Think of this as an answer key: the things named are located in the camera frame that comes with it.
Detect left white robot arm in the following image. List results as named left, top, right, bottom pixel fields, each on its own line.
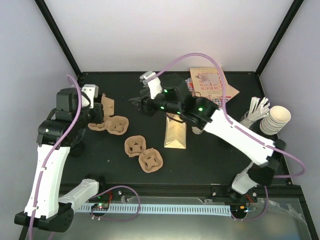
left=14, top=84, right=108, bottom=233

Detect kraft paper bag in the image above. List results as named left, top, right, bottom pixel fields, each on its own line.
left=164, top=113, right=187, bottom=149

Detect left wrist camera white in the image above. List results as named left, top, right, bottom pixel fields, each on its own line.
left=81, top=84, right=99, bottom=109

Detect black lid stack left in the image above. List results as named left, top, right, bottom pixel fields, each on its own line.
left=69, top=141, right=85, bottom=158

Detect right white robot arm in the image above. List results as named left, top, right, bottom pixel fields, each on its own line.
left=130, top=71, right=286, bottom=202

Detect brown pulp cup carrier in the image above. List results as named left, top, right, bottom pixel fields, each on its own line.
left=124, top=135, right=164, bottom=174

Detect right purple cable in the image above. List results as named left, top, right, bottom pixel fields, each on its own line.
left=149, top=52, right=307, bottom=178

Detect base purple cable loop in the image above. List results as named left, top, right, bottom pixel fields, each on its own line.
left=90, top=185, right=142, bottom=223

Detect small circuit board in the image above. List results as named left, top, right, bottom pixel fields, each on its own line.
left=91, top=203, right=110, bottom=211

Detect blue checkered paper bag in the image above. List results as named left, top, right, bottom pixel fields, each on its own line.
left=184, top=77, right=230, bottom=108

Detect white stirrer packets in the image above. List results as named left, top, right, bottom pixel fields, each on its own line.
left=244, top=96, right=270, bottom=122

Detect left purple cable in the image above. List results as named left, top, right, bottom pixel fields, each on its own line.
left=27, top=74, right=83, bottom=240

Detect light blue cable duct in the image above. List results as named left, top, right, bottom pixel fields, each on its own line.
left=77, top=203, right=231, bottom=217

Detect pink cakes paper bag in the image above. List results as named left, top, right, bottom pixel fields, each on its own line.
left=189, top=67, right=239, bottom=102

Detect clear stirrer holder cup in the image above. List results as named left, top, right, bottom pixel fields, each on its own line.
left=239, top=111, right=256, bottom=130

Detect black lid right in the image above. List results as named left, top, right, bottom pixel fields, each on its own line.
left=219, top=139, right=230, bottom=147

